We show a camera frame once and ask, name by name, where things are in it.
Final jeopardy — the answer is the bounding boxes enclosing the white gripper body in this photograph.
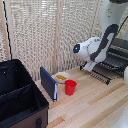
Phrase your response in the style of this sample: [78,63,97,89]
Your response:
[82,61,98,73]

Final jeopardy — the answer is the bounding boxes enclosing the dark ridged oven tray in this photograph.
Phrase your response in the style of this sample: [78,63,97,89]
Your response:
[101,53,128,73]

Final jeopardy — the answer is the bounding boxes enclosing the white bowl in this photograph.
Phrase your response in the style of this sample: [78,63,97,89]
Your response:
[54,71,71,84]

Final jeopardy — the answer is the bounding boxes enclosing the red plastic cup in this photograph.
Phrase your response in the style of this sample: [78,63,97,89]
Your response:
[64,79,78,97]

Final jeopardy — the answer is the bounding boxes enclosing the yellow food pieces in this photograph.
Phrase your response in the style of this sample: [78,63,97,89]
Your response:
[56,74,68,81]

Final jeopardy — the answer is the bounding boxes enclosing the black dish rack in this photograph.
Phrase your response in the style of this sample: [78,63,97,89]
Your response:
[99,37,128,78]

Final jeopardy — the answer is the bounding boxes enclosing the blue book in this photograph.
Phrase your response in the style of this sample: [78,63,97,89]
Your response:
[39,66,59,102]

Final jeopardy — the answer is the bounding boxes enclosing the woven folding screen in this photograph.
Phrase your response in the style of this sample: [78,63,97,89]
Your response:
[0,0,128,82]

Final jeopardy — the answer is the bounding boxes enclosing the black fabric storage box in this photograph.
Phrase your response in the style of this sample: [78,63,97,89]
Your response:
[0,58,50,128]

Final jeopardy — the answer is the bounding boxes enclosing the glass oven door black handle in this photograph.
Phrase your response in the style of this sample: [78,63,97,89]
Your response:
[79,63,113,86]

